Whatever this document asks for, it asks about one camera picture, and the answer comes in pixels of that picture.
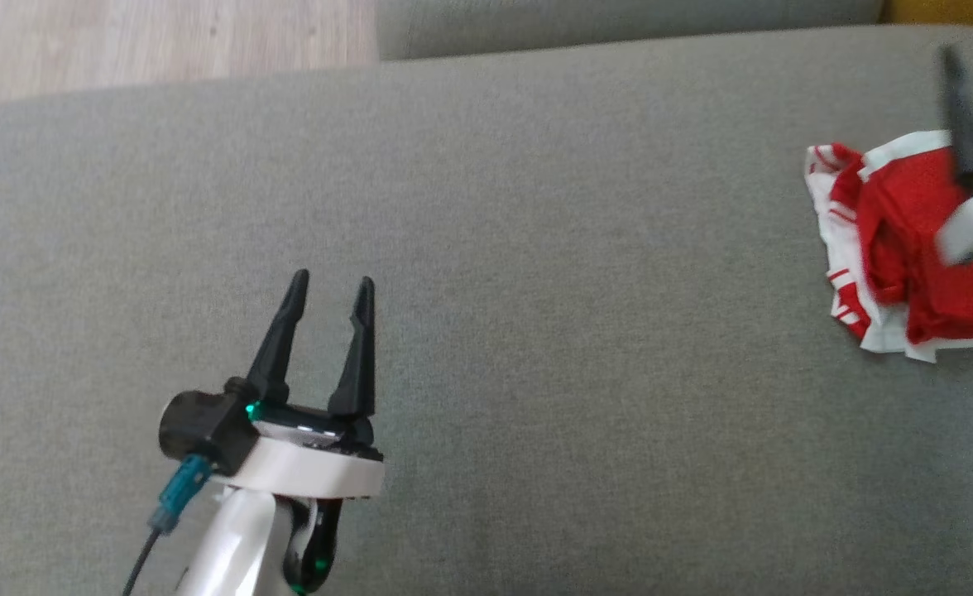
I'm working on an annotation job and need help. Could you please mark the wide yellow sofa back cushion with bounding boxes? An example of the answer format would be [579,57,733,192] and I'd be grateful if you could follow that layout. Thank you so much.
[880,0,973,34]

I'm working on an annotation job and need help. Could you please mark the black cable with teal connector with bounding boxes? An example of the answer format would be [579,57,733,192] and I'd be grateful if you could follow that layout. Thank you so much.
[122,454,214,596]

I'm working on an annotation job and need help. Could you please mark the large grey sofa chaise cushion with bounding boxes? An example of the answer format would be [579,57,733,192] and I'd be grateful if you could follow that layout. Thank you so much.
[0,23,973,596]

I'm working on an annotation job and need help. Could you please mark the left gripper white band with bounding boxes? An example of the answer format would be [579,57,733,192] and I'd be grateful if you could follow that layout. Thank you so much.
[209,269,386,500]

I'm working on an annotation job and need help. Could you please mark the long grey sofa seat cushion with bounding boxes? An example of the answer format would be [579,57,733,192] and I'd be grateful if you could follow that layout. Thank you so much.
[375,0,886,60]

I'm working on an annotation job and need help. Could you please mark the red white basketball jersey shirt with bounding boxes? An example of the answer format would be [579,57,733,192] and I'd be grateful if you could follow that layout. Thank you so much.
[805,142,973,363]

